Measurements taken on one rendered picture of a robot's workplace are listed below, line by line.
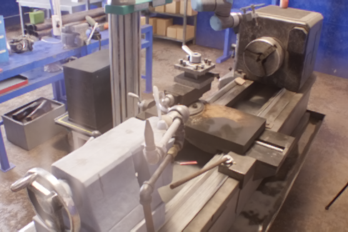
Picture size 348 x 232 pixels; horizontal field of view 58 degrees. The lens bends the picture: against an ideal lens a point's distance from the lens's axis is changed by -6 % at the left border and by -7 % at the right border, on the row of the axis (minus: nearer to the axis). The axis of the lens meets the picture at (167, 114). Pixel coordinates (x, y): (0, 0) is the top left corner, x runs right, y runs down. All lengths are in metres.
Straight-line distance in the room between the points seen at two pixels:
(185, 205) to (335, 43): 4.71
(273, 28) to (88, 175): 1.77
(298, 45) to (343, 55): 3.45
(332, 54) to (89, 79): 4.12
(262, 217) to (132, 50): 1.65
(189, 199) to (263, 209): 0.75
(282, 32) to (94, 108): 1.55
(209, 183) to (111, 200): 0.54
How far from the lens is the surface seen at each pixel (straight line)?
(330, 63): 5.78
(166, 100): 1.68
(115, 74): 2.59
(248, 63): 2.27
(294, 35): 2.30
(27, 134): 3.23
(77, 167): 0.97
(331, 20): 5.65
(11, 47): 3.18
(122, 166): 1.02
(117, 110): 2.72
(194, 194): 1.37
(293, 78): 2.43
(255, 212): 1.98
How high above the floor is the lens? 1.73
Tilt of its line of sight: 27 degrees down
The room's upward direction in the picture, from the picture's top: 2 degrees clockwise
